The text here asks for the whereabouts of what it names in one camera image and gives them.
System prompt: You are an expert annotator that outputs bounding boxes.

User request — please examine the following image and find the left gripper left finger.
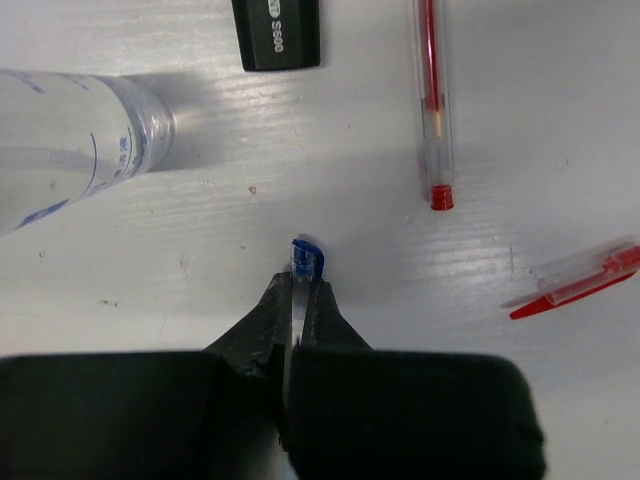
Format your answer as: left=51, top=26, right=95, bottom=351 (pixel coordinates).
left=1, top=273, right=291, bottom=479

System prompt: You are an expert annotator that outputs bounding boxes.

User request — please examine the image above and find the clear blue-cap glue bottle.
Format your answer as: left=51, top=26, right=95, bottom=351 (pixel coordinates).
left=1, top=69, right=175, bottom=233

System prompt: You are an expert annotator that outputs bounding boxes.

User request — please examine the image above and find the pink cap highlighter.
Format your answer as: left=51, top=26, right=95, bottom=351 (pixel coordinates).
left=231, top=0, right=321, bottom=72

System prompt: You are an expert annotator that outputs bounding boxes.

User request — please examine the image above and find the red pen cap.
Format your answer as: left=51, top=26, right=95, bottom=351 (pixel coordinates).
left=501, top=239, right=639, bottom=320

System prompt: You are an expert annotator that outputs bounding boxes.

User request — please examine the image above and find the red gel pen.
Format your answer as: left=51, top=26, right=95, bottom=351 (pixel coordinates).
left=413, top=0, right=455, bottom=212

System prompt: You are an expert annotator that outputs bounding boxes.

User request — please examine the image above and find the blue pen cap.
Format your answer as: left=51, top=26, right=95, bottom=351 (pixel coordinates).
left=289, top=238, right=325, bottom=347

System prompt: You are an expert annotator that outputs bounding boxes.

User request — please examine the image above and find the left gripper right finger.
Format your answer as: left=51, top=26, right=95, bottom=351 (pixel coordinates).
left=286, top=281, right=545, bottom=479

